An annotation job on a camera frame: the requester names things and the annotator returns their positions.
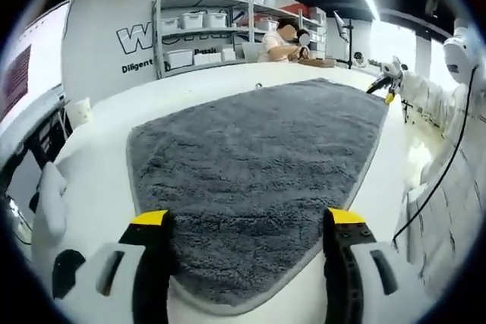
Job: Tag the group of white storage boxes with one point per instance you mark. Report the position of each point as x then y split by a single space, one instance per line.
191 20

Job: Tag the grey monitor desk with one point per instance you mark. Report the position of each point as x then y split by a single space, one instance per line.
34 123

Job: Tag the wooden tray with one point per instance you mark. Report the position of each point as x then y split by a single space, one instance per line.
315 63

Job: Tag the black mouse-like object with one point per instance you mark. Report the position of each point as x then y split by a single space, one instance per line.
66 274

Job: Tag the white paper cup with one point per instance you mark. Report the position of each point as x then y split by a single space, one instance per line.
82 111

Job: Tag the white chest device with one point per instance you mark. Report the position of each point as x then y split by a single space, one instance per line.
461 51

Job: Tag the black tripod stand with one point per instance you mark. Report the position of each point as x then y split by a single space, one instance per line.
351 47

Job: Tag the small white tag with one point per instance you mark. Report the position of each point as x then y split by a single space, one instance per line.
259 85

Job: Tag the large monitor screen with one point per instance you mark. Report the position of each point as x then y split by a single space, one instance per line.
34 58

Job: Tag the grey laptop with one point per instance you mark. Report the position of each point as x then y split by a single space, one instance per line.
251 52

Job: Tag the grey towel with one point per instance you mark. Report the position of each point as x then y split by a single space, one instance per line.
247 157

